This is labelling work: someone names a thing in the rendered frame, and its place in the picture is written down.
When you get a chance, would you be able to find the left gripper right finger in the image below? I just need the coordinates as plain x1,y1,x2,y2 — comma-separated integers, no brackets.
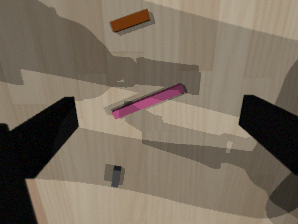
238,95,298,176

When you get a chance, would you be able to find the orange rectangular rod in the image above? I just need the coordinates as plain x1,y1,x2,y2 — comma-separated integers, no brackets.
110,9,150,33

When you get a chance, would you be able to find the pink rod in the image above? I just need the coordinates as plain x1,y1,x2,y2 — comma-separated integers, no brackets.
112,83,184,120

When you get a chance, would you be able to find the grey rectangular block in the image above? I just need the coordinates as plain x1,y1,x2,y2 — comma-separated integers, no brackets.
111,166,121,188

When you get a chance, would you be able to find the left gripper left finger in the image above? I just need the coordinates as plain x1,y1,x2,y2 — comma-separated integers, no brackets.
0,97,79,224

